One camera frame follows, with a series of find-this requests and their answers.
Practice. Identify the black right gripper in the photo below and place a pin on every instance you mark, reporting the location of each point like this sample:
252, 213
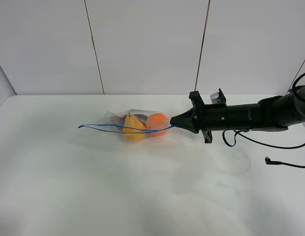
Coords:
207, 117

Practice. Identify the clear zip bag blue seal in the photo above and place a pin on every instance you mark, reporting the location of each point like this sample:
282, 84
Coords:
104, 125

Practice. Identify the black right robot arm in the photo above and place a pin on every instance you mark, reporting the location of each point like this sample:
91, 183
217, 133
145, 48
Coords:
270, 114

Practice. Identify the orange fruit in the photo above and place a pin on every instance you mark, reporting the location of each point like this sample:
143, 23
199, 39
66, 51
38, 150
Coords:
157, 121

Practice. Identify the yellow pear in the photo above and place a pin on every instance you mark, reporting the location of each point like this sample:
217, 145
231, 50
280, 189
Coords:
133, 128

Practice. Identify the dark purple eggplant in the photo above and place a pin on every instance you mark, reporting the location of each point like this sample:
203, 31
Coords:
121, 119

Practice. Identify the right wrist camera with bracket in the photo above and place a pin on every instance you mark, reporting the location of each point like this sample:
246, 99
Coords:
216, 98

